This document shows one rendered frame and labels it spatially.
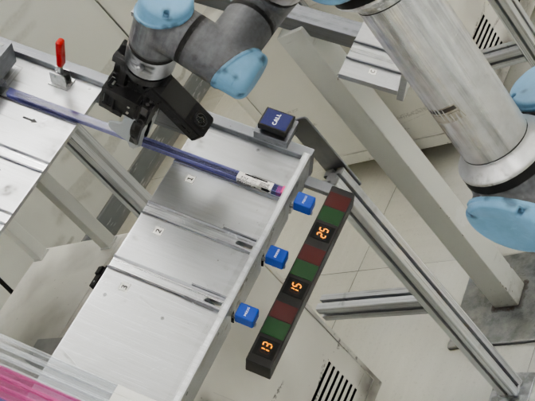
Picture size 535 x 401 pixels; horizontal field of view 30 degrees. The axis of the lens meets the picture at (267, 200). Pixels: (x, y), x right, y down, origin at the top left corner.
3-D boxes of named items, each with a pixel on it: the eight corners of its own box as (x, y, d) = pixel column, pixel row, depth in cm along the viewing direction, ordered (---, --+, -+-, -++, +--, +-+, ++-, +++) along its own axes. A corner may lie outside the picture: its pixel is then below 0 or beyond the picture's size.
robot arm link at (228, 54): (287, 29, 137) (220, -14, 137) (245, 87, 132) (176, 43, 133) (276, 58, 144) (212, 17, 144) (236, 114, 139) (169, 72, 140)
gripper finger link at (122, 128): (108, 132, 164) (118, 98, 156) (140, 149, 164) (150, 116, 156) (99, 145, 162) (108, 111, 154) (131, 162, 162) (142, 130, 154)
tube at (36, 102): (285, 191, 159) (286, 187, 158) (282, 198, 158) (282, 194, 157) (11, 91, 170) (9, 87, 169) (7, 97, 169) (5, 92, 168)
